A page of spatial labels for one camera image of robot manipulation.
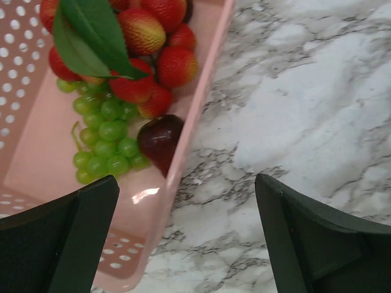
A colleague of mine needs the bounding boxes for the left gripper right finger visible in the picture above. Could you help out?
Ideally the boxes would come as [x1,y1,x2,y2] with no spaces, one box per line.
[255,173,390,292]

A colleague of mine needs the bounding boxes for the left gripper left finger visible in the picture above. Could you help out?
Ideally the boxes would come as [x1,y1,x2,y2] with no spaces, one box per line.
[1,175,119,293]

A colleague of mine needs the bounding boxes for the green fake grapes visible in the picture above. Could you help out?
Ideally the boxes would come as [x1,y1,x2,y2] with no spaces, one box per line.
[56,78,150,185]

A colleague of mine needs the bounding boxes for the red fake fruit bunch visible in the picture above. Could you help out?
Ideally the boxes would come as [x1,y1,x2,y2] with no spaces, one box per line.
[39,0,199,120]

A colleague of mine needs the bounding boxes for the pink plastic basket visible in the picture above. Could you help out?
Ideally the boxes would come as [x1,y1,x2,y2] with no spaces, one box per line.
[1,1,235,292]

